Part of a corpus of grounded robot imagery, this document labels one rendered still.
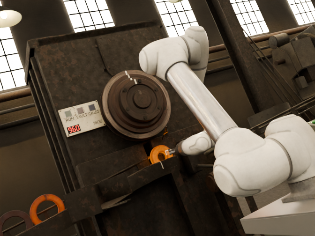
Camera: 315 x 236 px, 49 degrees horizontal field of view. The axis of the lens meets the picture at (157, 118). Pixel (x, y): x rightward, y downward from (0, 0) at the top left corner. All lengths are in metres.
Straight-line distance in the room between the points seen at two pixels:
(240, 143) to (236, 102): 9.41
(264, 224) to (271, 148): 0.25
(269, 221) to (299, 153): 0.23
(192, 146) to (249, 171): 0.74
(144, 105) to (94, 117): 0.35
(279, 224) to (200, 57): 0.76
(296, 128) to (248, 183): 0.27
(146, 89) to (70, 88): 0.50
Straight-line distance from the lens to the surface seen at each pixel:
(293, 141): 1.21
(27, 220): 2.03
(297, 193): 1.27
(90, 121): 2.27
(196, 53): 1.51
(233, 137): 1.15
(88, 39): 2.52
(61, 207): 2.05
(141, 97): 2.17
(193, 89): 1.30
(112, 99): 2.18
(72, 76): 2.37
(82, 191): 1.68
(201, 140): 1.78
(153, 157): 2.21
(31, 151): 8.26
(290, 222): 1.13
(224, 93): 10.42
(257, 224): 1.25
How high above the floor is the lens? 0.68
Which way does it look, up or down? 8 degrees up
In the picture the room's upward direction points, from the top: 21 degrees counter-clockwise
